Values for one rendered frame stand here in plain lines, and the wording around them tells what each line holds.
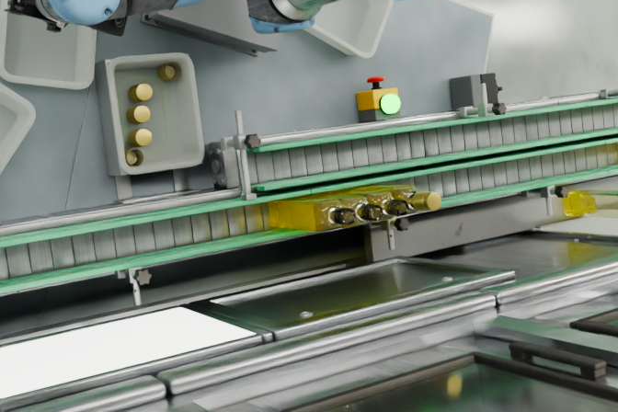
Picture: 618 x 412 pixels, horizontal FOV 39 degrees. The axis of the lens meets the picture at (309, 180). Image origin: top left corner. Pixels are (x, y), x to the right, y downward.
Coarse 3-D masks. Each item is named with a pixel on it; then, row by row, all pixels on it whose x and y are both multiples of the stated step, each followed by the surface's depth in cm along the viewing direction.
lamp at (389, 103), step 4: (384, 96) 194; (388, 96) 193; (392, 96) 193; (396, 96) 194; (380, 100) 194; (384, 100) 193; (388, 100) 193; (392, 100) 193; (396, 100) 194; (380, 104) 194; (384, 104) 193; (388, 104) 193; (392, 104) 193; (396, 104) 193; (380, 108) 195; (384, 108) 193; (388, 108) 193; (392, 108) 193; (396, 108) 194; (384, 112) 195; (388, 112) 194; (392, 112) 194
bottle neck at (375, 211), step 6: (360, 204) 160; (366, 204) 158; (372, 204) 157; (360, 210) 158; (366, 210) 157; (372, 210) 159; (378, 210) 157; (360, 216) 159; (366, 216) 157; (372, 216) 156; (378, 216) 157
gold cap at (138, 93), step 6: (144, 84) 169; (132, 90) 170; (138, 90) 168; (144, 90) 169; (150, 90) 170; (132, 96) 170; (138, 96) 168; (144, 96) 169; (150, 96) 170; (138, 102) 172
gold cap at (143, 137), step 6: (132, 132) 170; (138, 132) 168; (144, 132) 169; (150, 132) 170; (132, 138) 170; (138, 138) 168; (144, 138) 169; (150, 138) 170; (132, 144) 172; (138, 144) 169; (144, 144) 169
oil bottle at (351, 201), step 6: (336, 198) 164; (342, 198) 162; (348, 198) 161; (354, 198) 161; (360, 198) 162; (366, 198) 163; (342, 204) 161; (348, 204) 160; (354, 204) 160; (354, 210) 160; (354, 222) 160; (360, 222) 161; (366, 222) 162
